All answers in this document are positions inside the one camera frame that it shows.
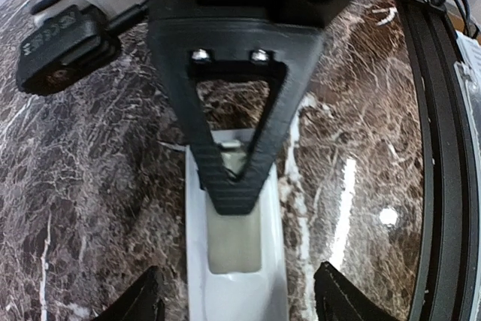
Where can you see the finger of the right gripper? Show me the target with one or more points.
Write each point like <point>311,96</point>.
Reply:
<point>231,68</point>

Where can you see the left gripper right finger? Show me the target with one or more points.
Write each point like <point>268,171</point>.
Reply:
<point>338,299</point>

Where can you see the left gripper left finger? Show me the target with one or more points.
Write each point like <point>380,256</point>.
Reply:
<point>142,301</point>

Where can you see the white remote control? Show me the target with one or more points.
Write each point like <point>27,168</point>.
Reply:
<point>261,295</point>

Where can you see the grey battery cover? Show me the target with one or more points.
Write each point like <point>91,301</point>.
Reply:
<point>233,241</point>

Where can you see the black front frame rail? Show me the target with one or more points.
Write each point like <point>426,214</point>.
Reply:
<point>447,283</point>

